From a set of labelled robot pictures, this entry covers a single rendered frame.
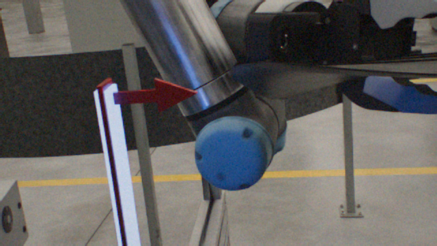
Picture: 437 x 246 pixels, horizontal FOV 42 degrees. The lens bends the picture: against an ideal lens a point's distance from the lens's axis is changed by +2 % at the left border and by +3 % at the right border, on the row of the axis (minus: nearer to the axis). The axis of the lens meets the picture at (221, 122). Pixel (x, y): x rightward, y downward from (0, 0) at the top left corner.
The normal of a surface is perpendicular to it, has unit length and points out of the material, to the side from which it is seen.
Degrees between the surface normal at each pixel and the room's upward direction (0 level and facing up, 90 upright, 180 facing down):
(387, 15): 84
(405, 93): 84
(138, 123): 90
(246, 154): 90
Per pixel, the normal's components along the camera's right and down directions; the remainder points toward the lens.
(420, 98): -0.85, 0.12
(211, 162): -0.17, 0.30
